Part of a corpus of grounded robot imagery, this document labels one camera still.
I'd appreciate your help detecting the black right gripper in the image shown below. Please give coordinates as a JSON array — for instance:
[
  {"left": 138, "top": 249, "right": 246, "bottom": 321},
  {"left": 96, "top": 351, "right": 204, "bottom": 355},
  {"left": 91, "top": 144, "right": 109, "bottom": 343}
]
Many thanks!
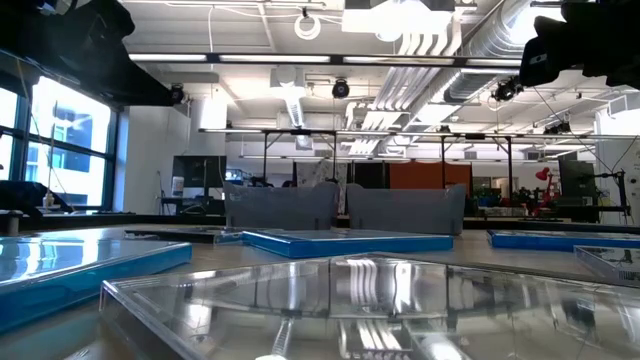
[{"left": 518, "top": 0, "right": 640, "bottom": 92}]

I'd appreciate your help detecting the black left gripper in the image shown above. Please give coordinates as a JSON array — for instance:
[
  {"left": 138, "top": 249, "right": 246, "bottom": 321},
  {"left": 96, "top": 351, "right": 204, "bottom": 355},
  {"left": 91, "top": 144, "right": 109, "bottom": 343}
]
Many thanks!
[{"left": 0, "top": 0, "right": 174, "bottom": 108}]

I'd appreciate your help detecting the blue jewel case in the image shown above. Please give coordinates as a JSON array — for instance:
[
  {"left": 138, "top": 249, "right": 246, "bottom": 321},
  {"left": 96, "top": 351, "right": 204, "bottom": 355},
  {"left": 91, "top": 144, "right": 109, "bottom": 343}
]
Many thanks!
[
  {"left": 487, "top": 228, "right": 640, "bottom": 253},
  {"left": 0, "top": 234, "right": 194, "bottom": 334},
  {"left": 242, "top": 228, "right": 455, "bottom": 260}
]

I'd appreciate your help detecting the large glass window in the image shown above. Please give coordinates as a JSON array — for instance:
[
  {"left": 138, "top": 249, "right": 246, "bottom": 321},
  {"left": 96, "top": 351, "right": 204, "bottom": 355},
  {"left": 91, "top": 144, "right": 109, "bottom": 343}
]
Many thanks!
[{"left": 0, "top": 74, "right": 119, "bottom": 211}]

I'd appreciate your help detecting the black monitor on stand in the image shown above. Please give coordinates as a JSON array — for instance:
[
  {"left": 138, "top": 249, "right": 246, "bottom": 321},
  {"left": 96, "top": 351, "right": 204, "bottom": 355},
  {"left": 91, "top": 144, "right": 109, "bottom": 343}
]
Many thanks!
[{"left": 172, "top": 154, "right": 228, "bottom": 202}]

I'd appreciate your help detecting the red desk lamp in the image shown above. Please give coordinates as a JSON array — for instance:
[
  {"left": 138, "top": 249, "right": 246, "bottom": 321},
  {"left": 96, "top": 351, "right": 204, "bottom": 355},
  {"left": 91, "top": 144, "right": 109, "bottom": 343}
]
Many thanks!
[{"left": 534, "top": 167, "right": 552, "bottom": 201}]

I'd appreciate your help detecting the black computer monitor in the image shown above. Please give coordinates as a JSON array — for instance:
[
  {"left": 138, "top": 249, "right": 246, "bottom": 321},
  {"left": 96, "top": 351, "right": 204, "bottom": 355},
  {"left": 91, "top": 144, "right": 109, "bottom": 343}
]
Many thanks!
[{"left": 558, "top": 158, "right": 597, "bottom": 207}]

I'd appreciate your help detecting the white ceiling unit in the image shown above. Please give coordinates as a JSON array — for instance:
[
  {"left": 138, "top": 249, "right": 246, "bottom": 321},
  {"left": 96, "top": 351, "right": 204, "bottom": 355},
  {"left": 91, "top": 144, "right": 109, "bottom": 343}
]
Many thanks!
[{"left": 342, "top": 0, "right": 456, "bottom": 36}]

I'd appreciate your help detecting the dark blue bundle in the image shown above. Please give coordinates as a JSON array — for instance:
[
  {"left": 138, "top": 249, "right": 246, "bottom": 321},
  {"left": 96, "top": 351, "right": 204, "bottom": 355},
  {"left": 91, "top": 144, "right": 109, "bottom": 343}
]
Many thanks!
[{"left": 0, "top": 179, "right": 74, "bottom": 217}]

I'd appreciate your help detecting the black beam with light strips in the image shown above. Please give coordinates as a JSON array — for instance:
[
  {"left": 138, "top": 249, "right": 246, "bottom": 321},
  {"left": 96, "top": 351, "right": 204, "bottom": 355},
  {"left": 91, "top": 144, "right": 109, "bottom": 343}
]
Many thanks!
[{"left": 127, "top": 51, "right": 524, "bottom": 68}]

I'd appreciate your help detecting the black boom stand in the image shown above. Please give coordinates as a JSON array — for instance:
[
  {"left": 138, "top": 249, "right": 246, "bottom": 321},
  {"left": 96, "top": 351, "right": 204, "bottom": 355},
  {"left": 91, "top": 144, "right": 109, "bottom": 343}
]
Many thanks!
[{"left": 579, "top": 169, "right": 630, "bottom": 217}]

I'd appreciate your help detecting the orange partition panel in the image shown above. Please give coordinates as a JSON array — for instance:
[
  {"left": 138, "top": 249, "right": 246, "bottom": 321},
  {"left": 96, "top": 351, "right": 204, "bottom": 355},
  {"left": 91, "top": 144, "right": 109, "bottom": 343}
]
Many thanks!
[{"left": 389, "top": 162, "right": 473, "bottom": 190}]

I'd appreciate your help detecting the grey plastic bin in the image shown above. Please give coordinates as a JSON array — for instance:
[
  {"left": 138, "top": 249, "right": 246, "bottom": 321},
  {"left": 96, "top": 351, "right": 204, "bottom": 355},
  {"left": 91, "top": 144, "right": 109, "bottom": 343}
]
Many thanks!
[
  {"left": 223, "top": 180, "right": 341, "bottom": 231},
  {"left": 346, "top": 182, "right": 467, "bottom": 236}
]

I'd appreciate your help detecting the silver ventilation duct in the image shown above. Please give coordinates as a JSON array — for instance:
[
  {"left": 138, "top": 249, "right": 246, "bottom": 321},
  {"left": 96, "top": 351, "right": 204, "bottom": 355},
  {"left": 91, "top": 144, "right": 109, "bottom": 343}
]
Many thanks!
[{"left": 443, "top": 0, "right": 534, "bottom": 104}]

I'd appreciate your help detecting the short grey post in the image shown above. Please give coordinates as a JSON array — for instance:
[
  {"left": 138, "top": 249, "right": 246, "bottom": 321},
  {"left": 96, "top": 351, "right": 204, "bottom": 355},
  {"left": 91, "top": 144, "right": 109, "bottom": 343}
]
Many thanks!
[{"left": 2, "top": 209, "right": 25, "bottom": 237}]

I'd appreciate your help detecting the black background rig frame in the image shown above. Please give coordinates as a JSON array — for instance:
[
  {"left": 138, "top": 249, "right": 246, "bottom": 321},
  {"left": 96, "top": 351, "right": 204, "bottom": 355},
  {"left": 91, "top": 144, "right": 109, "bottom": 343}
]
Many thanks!
[{"left": 198, "top": 128, "right": 514, "bottom": 189}]

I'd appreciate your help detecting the white cable coil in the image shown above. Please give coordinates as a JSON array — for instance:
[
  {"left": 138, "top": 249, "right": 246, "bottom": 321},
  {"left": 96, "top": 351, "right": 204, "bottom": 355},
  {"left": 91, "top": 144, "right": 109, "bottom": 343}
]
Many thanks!
[{"left": 293, "top": 10, "right": 323, "bottom": 41}]

